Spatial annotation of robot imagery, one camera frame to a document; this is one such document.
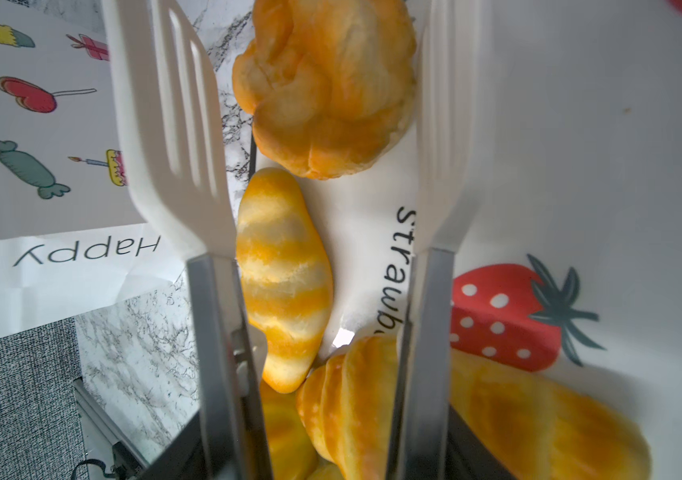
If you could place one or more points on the white slotted right gripper left finger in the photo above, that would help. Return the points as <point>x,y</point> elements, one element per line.
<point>170,134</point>

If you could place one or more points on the striped fake croissant left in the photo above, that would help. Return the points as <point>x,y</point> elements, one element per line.
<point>286,276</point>

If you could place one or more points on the fake croissant centre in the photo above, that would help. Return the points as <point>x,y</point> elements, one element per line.
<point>537,428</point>

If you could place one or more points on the white slotted right gripper right finger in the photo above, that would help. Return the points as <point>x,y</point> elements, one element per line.
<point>449,76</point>

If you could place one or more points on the white printed paper bag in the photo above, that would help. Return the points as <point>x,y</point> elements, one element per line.
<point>71,240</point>

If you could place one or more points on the sugared fake pastry bottom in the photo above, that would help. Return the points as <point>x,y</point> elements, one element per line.
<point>326,471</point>

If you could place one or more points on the white strawberry tray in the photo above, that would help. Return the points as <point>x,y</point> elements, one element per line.
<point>577,244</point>

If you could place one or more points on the fake croissant lower left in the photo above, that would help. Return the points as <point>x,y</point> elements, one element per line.
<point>291,452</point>

